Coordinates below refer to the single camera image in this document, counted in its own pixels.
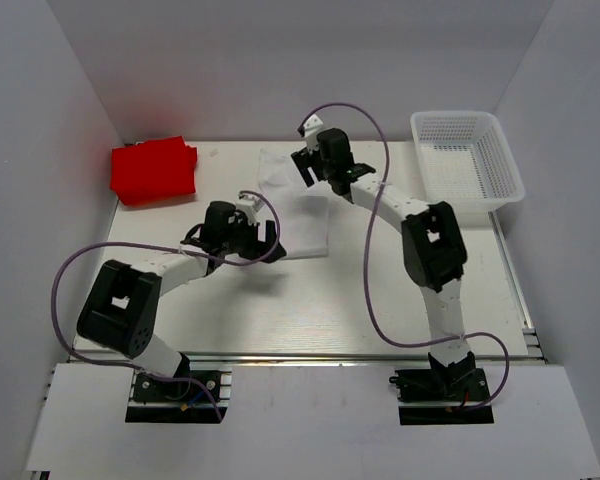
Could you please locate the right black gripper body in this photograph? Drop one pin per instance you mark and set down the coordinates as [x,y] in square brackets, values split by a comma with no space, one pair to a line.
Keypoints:
[324,168]

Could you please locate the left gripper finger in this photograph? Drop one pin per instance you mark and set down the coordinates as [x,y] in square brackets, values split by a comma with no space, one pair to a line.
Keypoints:
[269,253]
[270,233]

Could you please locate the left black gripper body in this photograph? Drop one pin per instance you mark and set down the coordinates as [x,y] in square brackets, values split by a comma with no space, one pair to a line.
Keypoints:
[243,239]

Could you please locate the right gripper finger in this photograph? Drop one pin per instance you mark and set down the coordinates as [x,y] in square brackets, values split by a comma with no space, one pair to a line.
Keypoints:
[310,173]
[305,158]

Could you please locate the white t-shirt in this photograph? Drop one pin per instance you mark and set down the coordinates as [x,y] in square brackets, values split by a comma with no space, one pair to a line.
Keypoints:
[303,215]

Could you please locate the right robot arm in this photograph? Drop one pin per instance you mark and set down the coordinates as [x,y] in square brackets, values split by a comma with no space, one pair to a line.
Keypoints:
[433,248]

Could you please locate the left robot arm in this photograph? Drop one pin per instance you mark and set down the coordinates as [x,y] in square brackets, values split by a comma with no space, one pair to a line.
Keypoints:
[121,309]

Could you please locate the folded red t-shirt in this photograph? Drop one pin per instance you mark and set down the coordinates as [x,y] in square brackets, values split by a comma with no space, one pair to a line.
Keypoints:
[153,171]

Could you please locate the white plastic basket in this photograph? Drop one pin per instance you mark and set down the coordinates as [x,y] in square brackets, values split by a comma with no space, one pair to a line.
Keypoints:
[465,160]

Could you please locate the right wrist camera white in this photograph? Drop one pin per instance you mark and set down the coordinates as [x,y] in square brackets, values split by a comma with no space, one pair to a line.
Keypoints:
[311,125]

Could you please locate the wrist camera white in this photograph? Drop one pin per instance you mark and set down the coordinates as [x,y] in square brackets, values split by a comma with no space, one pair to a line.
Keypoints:
[249,205]
[311,125]

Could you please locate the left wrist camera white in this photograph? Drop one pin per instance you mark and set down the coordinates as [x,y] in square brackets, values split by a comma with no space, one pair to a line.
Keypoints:
[249,205]

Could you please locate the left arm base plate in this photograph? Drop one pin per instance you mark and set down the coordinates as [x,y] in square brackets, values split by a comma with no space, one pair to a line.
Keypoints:
[159,402]

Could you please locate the aluminium table rail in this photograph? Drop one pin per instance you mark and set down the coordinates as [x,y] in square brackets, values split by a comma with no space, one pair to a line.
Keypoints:
[536,357]

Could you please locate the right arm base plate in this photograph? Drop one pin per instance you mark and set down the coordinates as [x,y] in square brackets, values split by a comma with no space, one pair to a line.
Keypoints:
[421,402]

